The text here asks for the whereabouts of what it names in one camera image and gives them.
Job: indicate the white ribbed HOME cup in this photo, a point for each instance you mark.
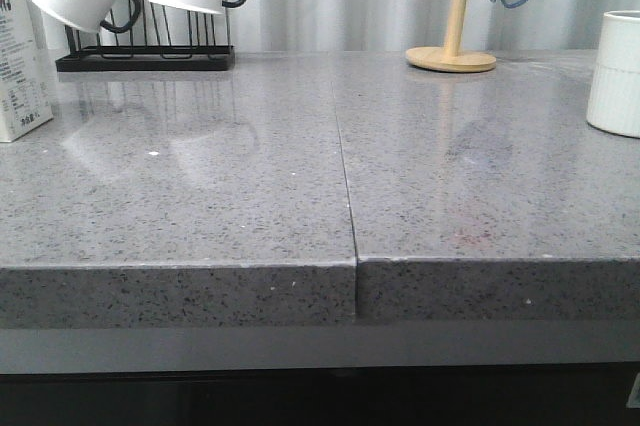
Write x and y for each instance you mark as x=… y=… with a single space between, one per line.
x=613 y=104

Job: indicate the blue white milk carton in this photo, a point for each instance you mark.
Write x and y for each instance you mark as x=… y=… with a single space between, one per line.
x=24 y=100

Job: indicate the wooden mug tree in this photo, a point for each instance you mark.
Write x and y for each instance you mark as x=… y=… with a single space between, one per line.
x=451 y=57

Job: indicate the black wire mug rack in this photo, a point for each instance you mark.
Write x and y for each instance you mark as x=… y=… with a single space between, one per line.
x=162 y=39

